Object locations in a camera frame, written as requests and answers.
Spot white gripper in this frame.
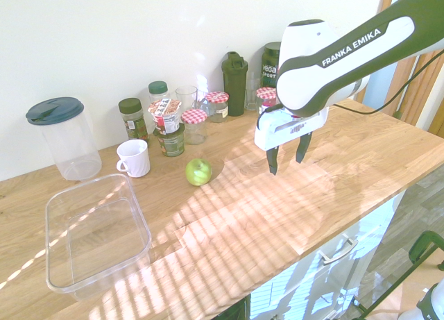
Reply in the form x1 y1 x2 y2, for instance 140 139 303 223
254 106 329 176

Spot green apple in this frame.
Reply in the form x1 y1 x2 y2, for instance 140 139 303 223
185 158 212 187

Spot clear plastic rectangular container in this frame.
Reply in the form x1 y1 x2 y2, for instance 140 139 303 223
44 173 153 302

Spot labelled jar red checked lid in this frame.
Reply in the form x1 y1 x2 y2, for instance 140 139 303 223
205 91 230 124
255 87 279 110

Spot tall ribbed clear glass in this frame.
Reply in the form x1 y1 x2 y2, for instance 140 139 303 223
244 72 264 112

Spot black shaker bottle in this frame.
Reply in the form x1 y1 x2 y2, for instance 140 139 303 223
221 51 249 117

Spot black Vega Sport tub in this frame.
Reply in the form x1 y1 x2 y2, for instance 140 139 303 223
260 41 282 90

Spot empty jar red checked lid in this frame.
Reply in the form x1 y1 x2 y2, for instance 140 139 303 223
180 108 208 146

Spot clear drinking glass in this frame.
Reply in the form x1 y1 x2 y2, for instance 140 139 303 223
175 85 198 113

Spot red white yogurt cup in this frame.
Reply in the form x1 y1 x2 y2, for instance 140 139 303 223
148 98 183 134

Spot white cabinet drawers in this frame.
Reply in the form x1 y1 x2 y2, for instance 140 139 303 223
248 191 405 320

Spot clear jar green lid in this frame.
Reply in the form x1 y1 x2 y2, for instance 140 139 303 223
148 81 170 106

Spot white ribbed mug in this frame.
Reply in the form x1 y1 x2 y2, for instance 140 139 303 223
115 139 151 178

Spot spice jar dark lid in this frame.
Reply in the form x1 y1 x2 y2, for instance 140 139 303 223
118 97 151 142

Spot green metal stand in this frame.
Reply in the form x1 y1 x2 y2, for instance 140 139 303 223
350 229 444 320

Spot clear pitcher dark lid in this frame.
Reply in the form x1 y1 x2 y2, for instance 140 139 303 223
25 96 103 181

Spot metal drawer handle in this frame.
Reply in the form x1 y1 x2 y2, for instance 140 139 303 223
318 238 359 266

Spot wooden door frame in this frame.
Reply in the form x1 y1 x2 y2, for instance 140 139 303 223
353 0 444 139

